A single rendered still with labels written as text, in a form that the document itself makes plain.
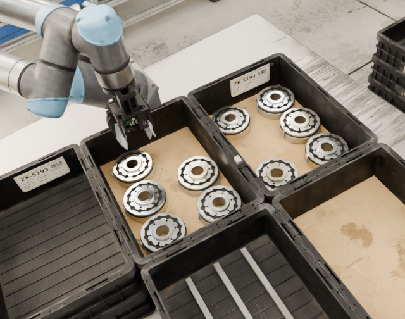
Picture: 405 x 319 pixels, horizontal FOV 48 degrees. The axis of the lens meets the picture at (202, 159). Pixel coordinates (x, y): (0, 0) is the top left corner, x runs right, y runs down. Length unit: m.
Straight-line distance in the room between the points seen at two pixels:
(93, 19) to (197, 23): 2.32
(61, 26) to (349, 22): 2.37
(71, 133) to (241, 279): 0.81
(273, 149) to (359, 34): 1.89
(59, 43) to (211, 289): 0.58
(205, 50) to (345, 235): 0.94
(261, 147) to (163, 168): 0.26
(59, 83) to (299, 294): 0.64
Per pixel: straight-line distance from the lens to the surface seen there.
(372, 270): 1.02
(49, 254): 1.13
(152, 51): 2.99
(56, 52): 0.95
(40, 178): 1.21
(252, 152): 1.18
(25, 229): 1.20
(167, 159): 1.20
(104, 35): 0.87
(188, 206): 1.10
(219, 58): 1.68
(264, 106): 1.26
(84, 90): 1.26
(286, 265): 1.01
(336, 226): 1.06
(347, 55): 2.83
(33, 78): 0.97
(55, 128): 1.59
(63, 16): 0.95
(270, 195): 0.98
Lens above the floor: 1.73
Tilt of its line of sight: 50 degrees down
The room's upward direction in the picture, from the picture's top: 11 degrees counter-clockwise
